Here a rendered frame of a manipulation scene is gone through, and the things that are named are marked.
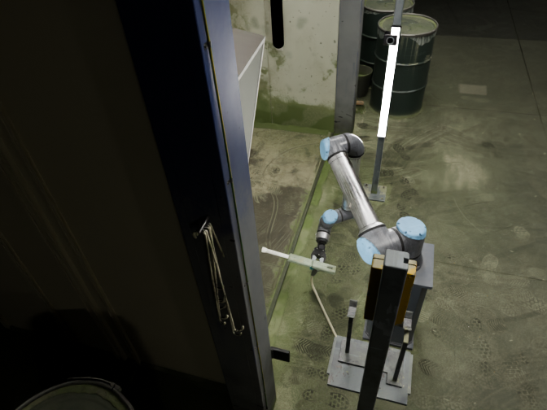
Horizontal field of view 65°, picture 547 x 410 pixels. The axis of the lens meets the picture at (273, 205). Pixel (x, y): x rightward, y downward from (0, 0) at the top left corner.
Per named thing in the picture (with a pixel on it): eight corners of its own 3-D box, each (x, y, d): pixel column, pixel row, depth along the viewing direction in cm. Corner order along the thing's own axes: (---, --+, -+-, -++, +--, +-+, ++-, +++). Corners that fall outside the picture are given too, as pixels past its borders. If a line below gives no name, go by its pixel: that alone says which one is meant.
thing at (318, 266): (331, 276, 290) (337, 265, 270) (330, 282, 288) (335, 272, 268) (262, 255, 294) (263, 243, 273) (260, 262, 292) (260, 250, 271)
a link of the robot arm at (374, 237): (405, 251, 211) (345, 127, 236) (374, 262, 207) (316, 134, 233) (394, 260, 225) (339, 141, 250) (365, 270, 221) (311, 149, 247)
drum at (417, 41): (365, 92, 500) (374, 14, 440) (416, 90, 497) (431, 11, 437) (372, 119, 457) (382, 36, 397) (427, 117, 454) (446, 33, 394)
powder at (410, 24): (375, 17, 441) (375, 15, 440) (429, 15, 437) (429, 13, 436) (383, 37, 401) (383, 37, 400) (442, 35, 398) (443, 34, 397)
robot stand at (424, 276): (415, 309, 285) (434, 244, 242) (412, 351, 264) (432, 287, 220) (368, 299, 292) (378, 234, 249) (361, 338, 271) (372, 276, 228)
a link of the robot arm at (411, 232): (427, 253, 224) (434, 229, 212) (399, 263, 221) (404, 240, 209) (411, 233, 235) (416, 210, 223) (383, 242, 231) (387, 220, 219)
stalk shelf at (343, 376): (326, 386, 173) (326, 384, 172) (336, 336, 188) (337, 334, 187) (406, 406, 165) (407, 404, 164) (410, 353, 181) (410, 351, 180)
